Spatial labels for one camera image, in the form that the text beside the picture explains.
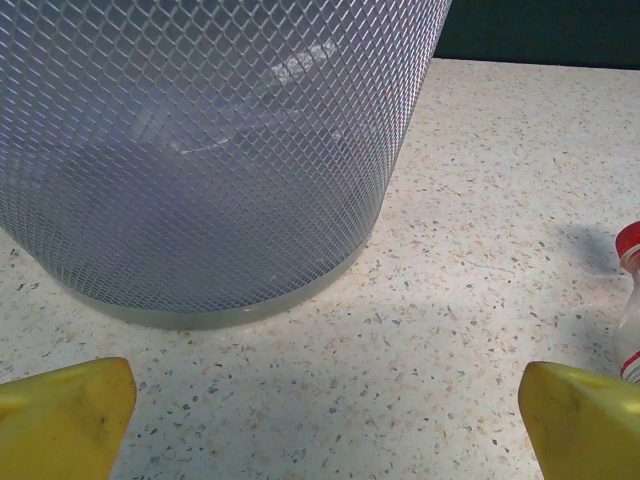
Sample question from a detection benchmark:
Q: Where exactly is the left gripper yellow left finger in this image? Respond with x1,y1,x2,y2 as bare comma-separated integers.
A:
0,356,138,480

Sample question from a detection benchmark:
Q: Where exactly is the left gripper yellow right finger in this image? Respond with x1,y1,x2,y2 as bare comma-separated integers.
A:
519,360,640,480

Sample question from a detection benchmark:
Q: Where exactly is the clear bottle with red cap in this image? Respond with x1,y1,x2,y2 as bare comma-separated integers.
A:
612,219,640,386

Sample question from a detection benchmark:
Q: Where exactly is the silver wire mesh bin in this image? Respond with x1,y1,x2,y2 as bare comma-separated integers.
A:
0,0,454,331

